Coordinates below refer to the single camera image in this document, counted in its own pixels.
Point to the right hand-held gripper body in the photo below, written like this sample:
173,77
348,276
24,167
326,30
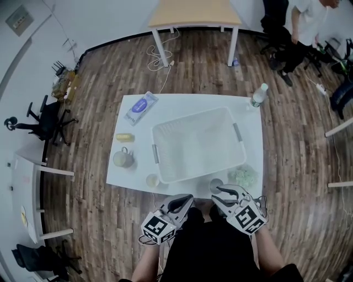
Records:
246,219

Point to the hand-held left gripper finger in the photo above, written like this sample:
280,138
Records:
185,212
168,205

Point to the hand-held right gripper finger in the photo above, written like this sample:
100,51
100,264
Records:
238,191
224,206

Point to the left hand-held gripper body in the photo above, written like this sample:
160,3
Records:
158,227

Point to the grey cup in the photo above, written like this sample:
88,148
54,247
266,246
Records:
215,183

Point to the small beige cup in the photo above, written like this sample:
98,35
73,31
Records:
152,180

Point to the white plastic basket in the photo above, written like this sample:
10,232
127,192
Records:
198,143

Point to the person's left forearm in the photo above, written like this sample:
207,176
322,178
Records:
147,264

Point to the person's right forearm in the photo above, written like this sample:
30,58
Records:
268,253

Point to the green crumpled cloth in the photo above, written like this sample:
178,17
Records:
242,176

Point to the person's black clothing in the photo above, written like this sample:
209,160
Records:
209,248

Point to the yellow sponge bar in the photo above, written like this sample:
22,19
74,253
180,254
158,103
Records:
124,137

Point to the clear water bottle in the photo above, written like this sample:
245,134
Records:
258,96

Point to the white desk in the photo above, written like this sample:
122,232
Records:
342,184
339,128

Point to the wet wipes packet purple label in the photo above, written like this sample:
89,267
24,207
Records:
140,107

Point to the black office chair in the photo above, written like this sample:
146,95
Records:
314,58
348,52
38,259
48,121
271,19

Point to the blue label plastic bottle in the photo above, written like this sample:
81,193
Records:
236,62

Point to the white power strip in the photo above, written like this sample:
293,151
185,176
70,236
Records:
321,89

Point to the flat yellow object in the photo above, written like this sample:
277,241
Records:
24,217

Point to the small green object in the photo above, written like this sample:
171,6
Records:
320,50

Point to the black router with antennas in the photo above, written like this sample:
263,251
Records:
58,70

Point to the wooden table white legs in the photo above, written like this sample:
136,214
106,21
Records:
193,12

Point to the white wall socket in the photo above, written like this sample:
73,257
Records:
70,44

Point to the grey wall panel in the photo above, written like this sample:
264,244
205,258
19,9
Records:
19,20

